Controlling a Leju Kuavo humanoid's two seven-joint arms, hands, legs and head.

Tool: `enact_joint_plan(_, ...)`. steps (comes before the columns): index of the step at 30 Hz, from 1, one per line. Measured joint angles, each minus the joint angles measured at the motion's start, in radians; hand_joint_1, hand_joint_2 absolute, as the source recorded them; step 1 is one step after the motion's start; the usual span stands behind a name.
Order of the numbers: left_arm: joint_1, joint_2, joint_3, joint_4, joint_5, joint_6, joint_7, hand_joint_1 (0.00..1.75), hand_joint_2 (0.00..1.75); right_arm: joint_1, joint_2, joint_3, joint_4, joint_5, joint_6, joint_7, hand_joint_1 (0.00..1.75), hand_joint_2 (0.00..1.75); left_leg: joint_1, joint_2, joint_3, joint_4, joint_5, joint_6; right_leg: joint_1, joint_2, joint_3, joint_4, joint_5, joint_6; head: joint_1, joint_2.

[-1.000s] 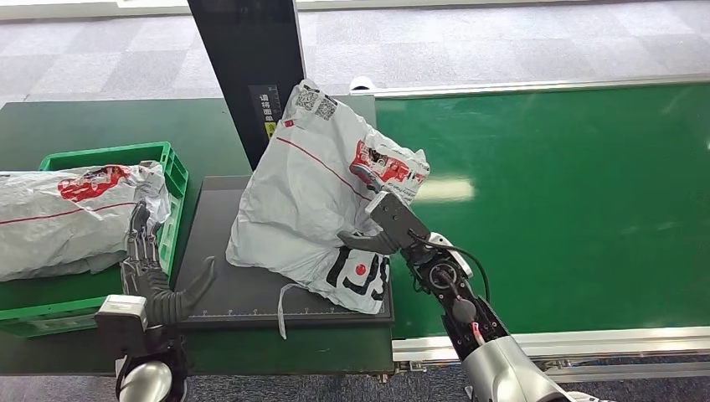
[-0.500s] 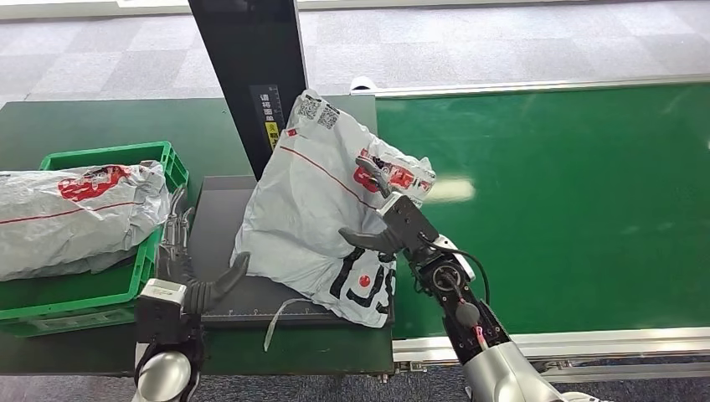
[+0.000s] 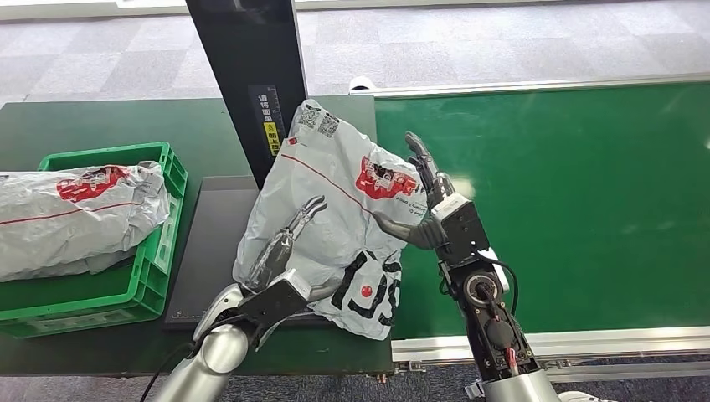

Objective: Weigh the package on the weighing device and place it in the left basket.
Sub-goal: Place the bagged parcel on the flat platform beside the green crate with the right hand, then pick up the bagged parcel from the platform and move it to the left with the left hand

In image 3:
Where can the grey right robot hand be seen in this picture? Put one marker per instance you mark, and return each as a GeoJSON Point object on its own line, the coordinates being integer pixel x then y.
{"type": "Point", "coordinates": [424, 233]}

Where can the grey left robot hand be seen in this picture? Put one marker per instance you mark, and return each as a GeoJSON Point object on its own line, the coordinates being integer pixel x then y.
{"type": "Point", "coordinates": [277, 249]}

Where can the grey plastic mailer package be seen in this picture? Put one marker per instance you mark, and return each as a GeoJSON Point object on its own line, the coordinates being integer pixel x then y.
{"type": "Point", "coordinates": [333, 183]}
{"type": "Point", "coordinates": [72, 227]}

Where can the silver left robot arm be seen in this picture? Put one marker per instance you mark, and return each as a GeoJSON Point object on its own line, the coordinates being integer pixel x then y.
{"type": "Point", "coordinates": [219, 349]}

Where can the black weighing scale platform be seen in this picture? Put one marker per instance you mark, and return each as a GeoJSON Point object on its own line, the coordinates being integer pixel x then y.
{"type": "Point", "coordinates": [213, 244]}

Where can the green plastic basket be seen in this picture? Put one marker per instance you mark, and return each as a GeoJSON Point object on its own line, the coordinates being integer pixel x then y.
{"type": "Point", "coordinates": [147, 277]}

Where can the white conveyor end cap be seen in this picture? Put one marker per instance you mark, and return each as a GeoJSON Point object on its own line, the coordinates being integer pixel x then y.
{"type": "Point", "coordinates": [361, 83]}

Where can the green conveyor belt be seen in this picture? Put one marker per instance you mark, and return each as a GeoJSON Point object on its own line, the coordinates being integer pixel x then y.
{"type": "Point", "coordinates": [599, 194]}

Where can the black scale column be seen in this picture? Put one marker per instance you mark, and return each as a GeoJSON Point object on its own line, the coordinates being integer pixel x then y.
{"type": "Point", "coordinates": [244, 55]}

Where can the dark green table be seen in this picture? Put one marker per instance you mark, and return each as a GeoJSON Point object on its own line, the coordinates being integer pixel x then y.
{"type": "Point", "coordinates": [83, 122]}

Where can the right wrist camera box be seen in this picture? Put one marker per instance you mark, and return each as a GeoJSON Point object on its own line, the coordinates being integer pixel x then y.
{"type": "Point", "coordinates": [463, 227]}

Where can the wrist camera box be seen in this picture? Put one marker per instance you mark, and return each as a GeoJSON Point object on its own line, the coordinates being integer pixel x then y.
{"type": "Point", "coordinates": [463, 227]}
{"type": "Point", "coordinates": [277, 299]}

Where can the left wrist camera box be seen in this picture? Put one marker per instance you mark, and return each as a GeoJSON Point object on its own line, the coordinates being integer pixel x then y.
{"type": "Point", "coordinates": [277, 299]}

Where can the grey metal conveyor bracket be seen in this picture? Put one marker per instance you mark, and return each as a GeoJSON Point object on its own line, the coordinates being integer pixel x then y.
{"type": "Point", "coordinates": [474, 388]}

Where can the aluminium conveyor side rail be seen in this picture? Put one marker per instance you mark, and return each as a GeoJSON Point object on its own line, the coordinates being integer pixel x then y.
{"type": "Point", "coordinates": [638, 338]}
{"type": "Point", "coordinates": [527, 86]}

